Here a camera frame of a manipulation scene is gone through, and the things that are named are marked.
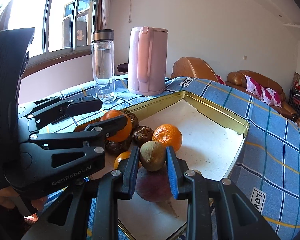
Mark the pink sheer curtain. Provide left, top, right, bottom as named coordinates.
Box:
left=101, top=0, right=115, bottom=30

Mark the brown leather three-seat sofa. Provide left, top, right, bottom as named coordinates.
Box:
left=226, top=70, right=299, bottom=123

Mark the person's left hand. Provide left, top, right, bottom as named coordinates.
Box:
left=0, top=187, right=49, bottom=212

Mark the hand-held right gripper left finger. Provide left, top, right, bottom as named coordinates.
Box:
left=21, top=145, right=141, bottom=240

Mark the blue plaid tablecloth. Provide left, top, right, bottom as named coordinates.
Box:
left=17, top=76, right=300, bottom=240

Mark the pink electric kettle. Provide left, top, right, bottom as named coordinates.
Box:
left=127, top=26, right=169, bottom=96

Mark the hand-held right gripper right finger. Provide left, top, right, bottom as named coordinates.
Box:
left=166, top=146, right=282, bottom=240

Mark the clear glass water bottle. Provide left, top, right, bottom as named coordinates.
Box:
left=91, top=29, right=117, bottom=103

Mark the small brown round fruit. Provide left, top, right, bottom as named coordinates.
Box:
left=139, top=141, right=167, bottom=172

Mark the dark chair back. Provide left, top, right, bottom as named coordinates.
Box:
left=117, top=62, right=129, bottom=74

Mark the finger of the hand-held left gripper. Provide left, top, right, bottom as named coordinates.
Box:
left=18, top=96, right=103, bottom=132
left=29, top=114, right=129, bottom=170

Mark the orange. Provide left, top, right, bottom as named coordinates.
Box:
left=152, top=124, right=183, bottom=153
left=100, top=109, right=133, bottom=143
left=114, top=151, right=142, bottom=170

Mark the wood-framed window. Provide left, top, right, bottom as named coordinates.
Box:
left=0, top=0, right=102, bottom=63

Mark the stack of dark chairs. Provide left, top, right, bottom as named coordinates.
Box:
left=289, top=81, right=300, bottom=118

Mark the reddish purple round fruit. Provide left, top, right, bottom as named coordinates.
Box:
left=136, top=166, right=173, bottom=202

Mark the gold metal tin box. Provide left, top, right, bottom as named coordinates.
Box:
left=74, top=91, right=250, bottom=240

